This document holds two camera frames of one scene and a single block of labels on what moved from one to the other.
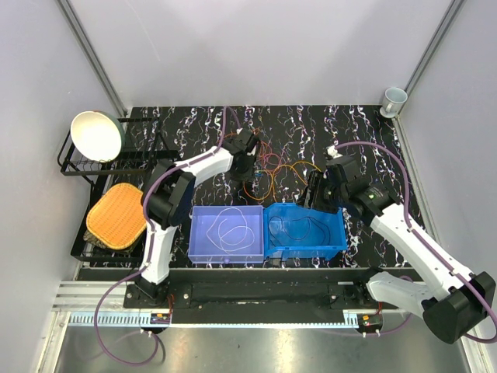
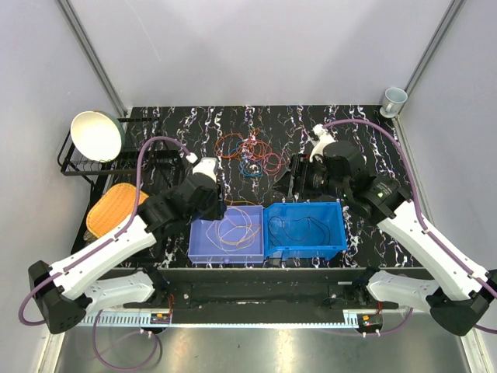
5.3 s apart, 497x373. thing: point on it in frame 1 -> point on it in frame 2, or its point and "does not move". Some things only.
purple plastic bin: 227,235 does not move
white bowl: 98,136 does not move
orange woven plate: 118,217 does not move
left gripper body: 247,172 -> 213,210
